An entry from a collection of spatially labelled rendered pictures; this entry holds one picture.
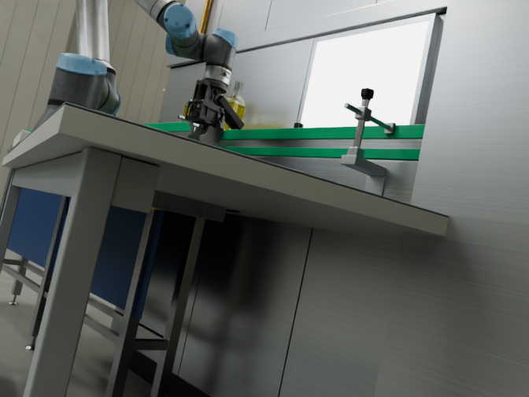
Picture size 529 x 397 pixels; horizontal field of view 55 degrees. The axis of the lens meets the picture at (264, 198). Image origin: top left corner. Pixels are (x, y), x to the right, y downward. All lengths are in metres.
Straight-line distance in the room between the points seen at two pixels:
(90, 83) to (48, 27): 5.60
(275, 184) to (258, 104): 1.17
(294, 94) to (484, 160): 0.95
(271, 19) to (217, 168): 1.42
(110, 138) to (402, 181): 0.71
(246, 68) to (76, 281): 1.44
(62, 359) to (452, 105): 0.70
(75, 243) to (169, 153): 0.15
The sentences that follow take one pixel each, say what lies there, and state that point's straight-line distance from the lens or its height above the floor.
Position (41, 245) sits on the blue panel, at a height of 0.42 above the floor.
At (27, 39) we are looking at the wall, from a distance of 6.88.
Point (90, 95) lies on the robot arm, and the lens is 1.36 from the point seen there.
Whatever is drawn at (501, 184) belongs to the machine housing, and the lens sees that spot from 0.85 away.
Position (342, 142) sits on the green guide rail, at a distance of 1.29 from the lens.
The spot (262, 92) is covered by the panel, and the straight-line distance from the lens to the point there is 1.83.
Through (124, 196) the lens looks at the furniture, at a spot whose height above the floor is 0.67.
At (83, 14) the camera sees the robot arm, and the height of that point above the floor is 1.15.
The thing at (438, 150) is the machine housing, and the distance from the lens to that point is 0.91.
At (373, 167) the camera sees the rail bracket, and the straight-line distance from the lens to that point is 1.13.
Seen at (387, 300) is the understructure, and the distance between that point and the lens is 1.36.
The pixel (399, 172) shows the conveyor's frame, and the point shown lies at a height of 0.85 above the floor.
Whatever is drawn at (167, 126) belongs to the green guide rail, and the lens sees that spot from 1.76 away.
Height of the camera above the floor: 0.65
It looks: 4 degrees up
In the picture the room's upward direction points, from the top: 12 degrees clockwise
